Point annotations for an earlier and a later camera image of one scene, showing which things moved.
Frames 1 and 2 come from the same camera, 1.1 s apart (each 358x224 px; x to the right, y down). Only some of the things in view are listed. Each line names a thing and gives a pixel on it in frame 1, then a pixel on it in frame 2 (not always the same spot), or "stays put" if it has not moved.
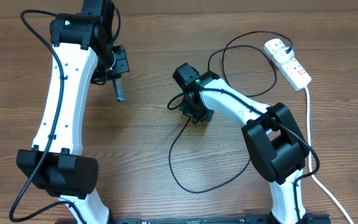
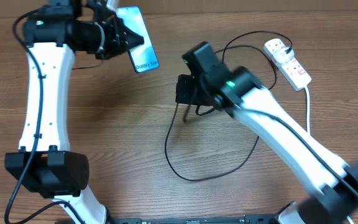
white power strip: [298, 79] stays put
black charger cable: [199, 191] → [196, 112]
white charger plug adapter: [281, 56] stays put
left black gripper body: [114, 65] → [112, 44]
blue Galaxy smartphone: [119, 87] → [144, 57]
